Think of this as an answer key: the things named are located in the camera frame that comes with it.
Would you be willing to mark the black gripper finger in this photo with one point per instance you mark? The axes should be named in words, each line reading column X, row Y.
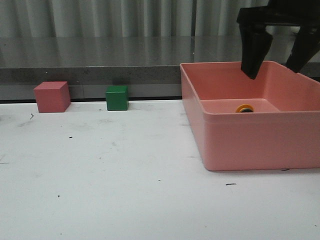
column 256, row 43
column 305, row 46

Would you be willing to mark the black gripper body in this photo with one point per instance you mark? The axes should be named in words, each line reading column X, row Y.
column 291, row 13

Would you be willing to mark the yellow push button switch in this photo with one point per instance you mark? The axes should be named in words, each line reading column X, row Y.
column 245, row 108

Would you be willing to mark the pink plastic bin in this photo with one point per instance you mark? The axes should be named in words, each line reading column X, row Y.
column 283, row 132

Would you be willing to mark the grey stone counter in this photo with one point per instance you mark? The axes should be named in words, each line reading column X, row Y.
column 148, row 66

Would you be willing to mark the green cube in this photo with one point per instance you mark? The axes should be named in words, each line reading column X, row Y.
column 117, row 98

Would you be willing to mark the pink cube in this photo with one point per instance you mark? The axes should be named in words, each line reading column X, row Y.
column 52, row 96

